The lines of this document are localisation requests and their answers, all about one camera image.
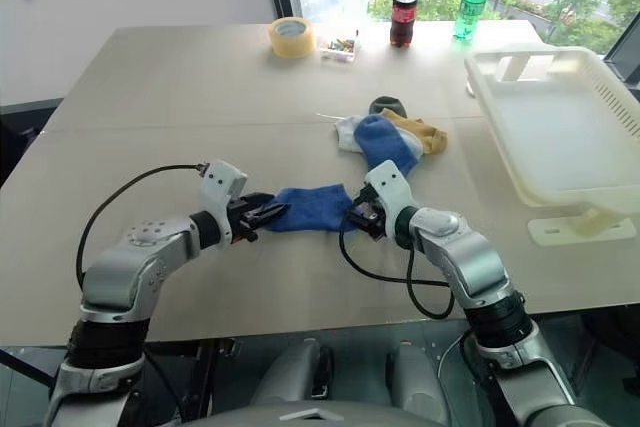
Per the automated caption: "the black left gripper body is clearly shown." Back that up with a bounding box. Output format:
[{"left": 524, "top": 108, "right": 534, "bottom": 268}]
[{"left": 227, "top": 192, "right": 263, "bottom": 244}]

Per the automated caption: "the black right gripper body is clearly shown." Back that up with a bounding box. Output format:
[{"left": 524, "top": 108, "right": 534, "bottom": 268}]
[{"left": 366, "top": 195, "right": 391, "bottom": 243}]

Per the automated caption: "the blue terry sock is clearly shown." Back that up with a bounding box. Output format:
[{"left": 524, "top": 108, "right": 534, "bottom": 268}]
[
  {"left": 353, "top": 114, "right": 421, "bottom": 179},
  {"left": 261, "top": 183, "right": 354, "bottom": 235}
]

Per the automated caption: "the white sock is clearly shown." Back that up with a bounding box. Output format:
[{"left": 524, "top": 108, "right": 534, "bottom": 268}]
[{"left": 333, "top": 115, "right": 427, "bottom": 156}]

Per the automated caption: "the mustard yellow sock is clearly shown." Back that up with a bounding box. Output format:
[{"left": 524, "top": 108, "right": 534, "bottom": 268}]
[{"left": 381, "top": 108, "right": 449, "bottom": 156}]

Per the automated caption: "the dark grey sock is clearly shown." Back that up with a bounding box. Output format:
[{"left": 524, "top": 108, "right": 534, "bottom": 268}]
[{"left": 368, "top": 94, "right": 409, "bottom": 118}]

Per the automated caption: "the white plastic basket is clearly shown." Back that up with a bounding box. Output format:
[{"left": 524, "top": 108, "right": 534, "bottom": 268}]
[{"left": 463, "top": 45, "right": 640, "bottom": 209}]

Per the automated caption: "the white basket support stand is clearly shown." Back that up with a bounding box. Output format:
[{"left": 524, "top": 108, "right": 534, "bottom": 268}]
[{"left": 528, "top": 201, "right": 634, "bottom": 248}]

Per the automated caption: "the clear box of coloured clips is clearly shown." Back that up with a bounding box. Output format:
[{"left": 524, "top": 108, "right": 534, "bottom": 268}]
[{"left": 318, "top": 28, "right": 363, "bottom": 65}]

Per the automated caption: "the yellow packing tape roll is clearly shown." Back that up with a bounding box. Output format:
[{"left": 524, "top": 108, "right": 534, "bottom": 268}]
[{"left": 268, "top": 16, "right": 318, "bottom": 59}]

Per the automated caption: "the grey robot leg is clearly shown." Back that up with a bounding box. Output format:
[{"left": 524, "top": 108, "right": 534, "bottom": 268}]
[
  {"left": 386, "top": 340, "right": 452, "bottom": 424},
  {"left": 248, "top": 338, "right": 335, "bottom": 424}
]

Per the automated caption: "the cola bottle with red cap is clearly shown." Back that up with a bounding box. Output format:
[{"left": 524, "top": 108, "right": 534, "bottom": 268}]
[{"left": 388, "top": 0, "right": 419, "bottom": 49}]

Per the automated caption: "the dark grey robot torso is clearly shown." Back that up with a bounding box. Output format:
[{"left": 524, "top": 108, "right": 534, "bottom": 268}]
[{"left": 198, "top": 398, "right": 437, "bottom": 427}]

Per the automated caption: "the green bottle with yellow cap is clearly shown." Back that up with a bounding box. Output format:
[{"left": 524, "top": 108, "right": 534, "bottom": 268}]
[{"left": 452, "top": 0, "right": 491, "bottom": 44}]

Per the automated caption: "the dark monitor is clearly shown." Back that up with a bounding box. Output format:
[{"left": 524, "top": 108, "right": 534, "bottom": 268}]
[{"left": 603, "top": 11, "right": 640, "bottom": 94}]

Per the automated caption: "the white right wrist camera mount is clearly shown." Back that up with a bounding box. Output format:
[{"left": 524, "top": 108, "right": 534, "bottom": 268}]
[{"left": 363, "top": 159, "right": 421, "bottom": 229}]

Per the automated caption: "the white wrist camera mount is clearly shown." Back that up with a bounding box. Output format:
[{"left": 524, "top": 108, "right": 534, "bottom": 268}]
[
  {"left": 198, "top": 160, "right": 249, "bottom": 244},
  {"left": 363, "top": 159, "right": 421, "bottom": 229}
]

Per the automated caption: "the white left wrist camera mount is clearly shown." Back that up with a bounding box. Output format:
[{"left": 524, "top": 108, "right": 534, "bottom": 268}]
[{"left": 198, "top": 160, "right": 249, "bottom": 244}]

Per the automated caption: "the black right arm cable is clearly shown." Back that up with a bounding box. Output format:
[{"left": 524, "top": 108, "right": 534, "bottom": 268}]
[{"left": 338, "top": 216, "right": 457, "bottom": 320}]

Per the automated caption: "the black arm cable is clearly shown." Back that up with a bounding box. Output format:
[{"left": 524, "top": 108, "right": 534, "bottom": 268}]
[
  {"left": 338, "top": 216, "right": 457, "bottom": 320},
  {"left": 75, "top": 161, "right": 209, "bottom": 294}
]

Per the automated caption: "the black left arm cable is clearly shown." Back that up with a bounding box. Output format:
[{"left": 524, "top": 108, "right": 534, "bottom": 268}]
[{"left": 75, "top": 161, "right": 209, "bottom": 294}]

